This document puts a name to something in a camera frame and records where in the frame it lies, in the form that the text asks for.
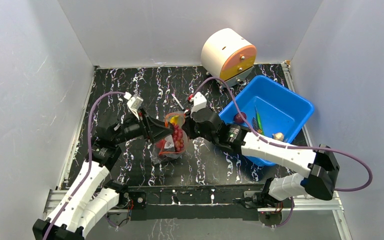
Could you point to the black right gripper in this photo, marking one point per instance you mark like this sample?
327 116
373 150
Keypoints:
191 126

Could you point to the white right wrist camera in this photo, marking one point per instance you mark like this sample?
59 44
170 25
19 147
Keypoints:
198 102

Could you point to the light purple grape bunch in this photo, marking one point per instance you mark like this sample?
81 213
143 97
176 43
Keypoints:
178 138

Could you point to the black white marker pen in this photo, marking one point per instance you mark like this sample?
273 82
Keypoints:
178 102

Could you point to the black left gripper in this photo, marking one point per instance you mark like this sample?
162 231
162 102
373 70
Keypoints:
147 124

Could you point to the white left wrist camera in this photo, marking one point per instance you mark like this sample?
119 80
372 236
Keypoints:
134 103

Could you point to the yellow banana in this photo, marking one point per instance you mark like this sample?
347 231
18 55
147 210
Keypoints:
176 120

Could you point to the white round drawer cabinet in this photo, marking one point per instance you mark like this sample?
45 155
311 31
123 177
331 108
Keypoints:
228 56

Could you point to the clear zip top bag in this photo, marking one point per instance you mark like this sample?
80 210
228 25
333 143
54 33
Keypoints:
170 153

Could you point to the blue plastic bin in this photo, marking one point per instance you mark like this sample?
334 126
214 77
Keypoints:
281 110

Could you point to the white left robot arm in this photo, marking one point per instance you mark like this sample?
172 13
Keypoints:
85 203

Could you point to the white garlic bulb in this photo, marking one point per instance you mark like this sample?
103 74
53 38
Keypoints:
279 136

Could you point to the purple mangosteen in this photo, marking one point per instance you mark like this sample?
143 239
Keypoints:
239 118

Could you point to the aluminium frame rail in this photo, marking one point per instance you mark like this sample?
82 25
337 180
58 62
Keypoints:
301 203

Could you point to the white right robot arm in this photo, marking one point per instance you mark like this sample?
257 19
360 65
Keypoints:
315 170

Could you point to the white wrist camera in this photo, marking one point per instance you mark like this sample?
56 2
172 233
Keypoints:
198 102
134 103

